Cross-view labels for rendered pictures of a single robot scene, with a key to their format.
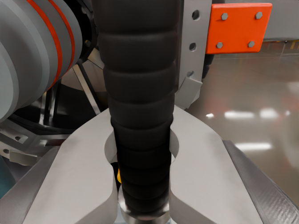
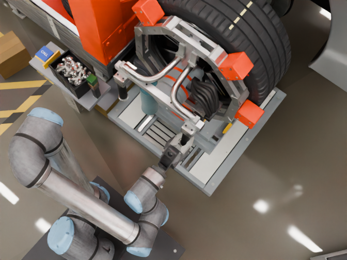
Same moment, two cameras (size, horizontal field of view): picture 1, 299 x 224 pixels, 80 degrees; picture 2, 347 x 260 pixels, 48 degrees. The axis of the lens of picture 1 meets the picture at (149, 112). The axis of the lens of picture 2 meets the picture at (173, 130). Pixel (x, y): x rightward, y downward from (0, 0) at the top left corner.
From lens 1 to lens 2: 1.53 m
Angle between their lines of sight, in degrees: 43
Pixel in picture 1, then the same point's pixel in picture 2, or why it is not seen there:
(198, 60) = (231, 116)
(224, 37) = (240, 118)
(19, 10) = (181, 97)
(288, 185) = (327, 191)
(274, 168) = (335, 175)
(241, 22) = (245, 120)
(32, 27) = (182, 99)
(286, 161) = not seen: outside the picture
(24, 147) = not seen: hidden behind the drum
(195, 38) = (231, 112)
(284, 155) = not seen: outside the picture
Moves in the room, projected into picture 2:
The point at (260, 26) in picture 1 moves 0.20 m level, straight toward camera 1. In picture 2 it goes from (251, 125) to (206, 141)
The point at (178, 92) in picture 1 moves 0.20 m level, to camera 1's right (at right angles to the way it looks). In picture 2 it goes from (223, 117) to (259, 145)
